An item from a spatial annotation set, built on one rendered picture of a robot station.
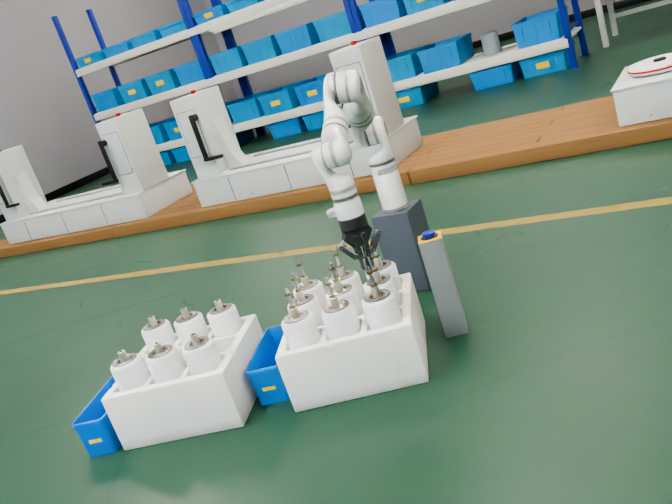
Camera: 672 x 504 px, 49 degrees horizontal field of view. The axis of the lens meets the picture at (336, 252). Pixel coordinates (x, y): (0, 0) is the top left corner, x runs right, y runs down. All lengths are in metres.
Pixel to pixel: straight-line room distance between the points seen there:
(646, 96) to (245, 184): 2.42
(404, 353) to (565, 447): 0.53
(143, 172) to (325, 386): 3.60
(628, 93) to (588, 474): 2.49
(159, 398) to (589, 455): 1.18
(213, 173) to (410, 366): 3.16
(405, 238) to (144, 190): 3.14
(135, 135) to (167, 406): 3.49
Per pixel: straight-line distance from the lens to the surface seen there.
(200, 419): 2.19
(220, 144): 4.98
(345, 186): 1.89
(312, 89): 7.41
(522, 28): 6.58
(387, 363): 2.02
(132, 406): 2.24
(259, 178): 4.68
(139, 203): 5.39
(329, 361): 2.03
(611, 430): 1.72
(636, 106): 3.81
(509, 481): 1.63
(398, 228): 2.55
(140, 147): 5.48
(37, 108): 9.66
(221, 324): 2.32
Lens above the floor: 0.98
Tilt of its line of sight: 17 degrees down
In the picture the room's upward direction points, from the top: 18 degrees counter-clockwise
